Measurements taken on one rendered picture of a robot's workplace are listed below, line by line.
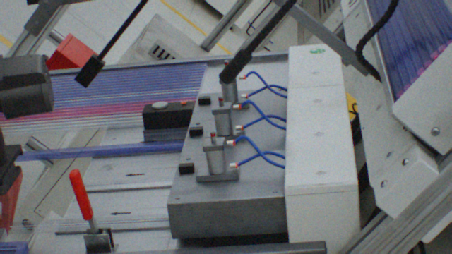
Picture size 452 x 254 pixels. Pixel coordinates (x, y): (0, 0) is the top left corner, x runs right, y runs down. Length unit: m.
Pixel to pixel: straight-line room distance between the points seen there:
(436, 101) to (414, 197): 0.10
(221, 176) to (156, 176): 0.20
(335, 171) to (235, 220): 0.13
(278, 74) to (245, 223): 0.56
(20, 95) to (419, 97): 0.45
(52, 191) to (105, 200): 1.52
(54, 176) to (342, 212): 1.76
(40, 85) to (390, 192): 0.41
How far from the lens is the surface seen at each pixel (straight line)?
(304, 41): 2.42
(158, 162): 1.23
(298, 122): 1.10
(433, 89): 0.87
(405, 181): 0.88
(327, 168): 0.97
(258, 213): 0.98
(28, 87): 1.02
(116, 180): 1.20
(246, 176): 1.02
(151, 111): 1.29
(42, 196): 2.68
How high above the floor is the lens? 1.58
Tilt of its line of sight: 21 degrees down
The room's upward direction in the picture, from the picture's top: 42 degrees clockwise
